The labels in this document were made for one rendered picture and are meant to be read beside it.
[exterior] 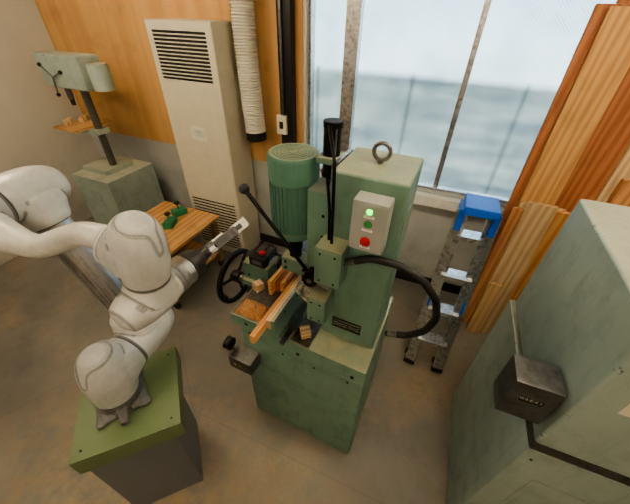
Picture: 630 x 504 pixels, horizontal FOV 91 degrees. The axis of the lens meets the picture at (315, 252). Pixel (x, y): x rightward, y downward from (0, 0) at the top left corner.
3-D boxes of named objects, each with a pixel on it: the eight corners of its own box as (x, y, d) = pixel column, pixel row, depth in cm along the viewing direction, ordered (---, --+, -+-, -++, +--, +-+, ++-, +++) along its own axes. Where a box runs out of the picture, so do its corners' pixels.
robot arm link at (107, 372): (80, 402, 110) (49, 368, 97) (119, 359, 124) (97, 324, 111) (117, 416, 107) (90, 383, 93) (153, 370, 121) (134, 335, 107)
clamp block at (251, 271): (261, 259, 156) (259, 244, 151) (284, 266, 152) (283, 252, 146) (244, 276, 146) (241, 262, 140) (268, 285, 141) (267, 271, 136)
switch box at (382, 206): (354, 236, 96) (360, 189, 86) (386, 245, 93) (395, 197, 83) (347, 247, 91) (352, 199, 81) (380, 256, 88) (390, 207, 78)
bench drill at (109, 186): (137, 215, 348) (72, 48, 250) (181, 228, 329) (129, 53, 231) (99, 237, 313) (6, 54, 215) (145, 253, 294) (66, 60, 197)
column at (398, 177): (341, 296, 147) (357, 145, 102) (387, 311, 140) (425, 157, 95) (322, 330, 131) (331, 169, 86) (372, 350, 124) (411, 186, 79)
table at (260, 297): (283, 240, 175) (283, 231, 171) (333, 255, 165) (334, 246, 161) (213, 314, 131) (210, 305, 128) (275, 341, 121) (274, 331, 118)
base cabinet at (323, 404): (292, 348, 216) (289, 273, 172) (372, 383, 197) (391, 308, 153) (256, 407, 184) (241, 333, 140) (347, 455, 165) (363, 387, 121)
